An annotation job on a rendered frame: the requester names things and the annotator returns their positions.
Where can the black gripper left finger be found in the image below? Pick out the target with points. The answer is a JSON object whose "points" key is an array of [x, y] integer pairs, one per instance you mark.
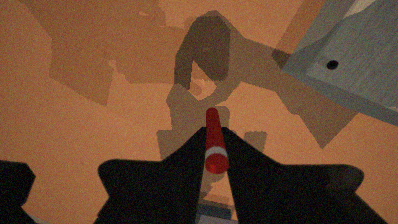
{"points": [[178, 176]]}

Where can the dark red peg with white band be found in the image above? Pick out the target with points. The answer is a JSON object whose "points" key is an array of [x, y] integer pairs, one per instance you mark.
{"points": [[216, 158]]}

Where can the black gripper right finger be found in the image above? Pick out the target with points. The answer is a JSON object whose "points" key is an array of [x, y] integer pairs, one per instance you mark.
{"points": [[256, 181]]}

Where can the grey square panel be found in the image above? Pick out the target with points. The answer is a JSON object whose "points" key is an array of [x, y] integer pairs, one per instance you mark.
{"points": [[213, 215]]}

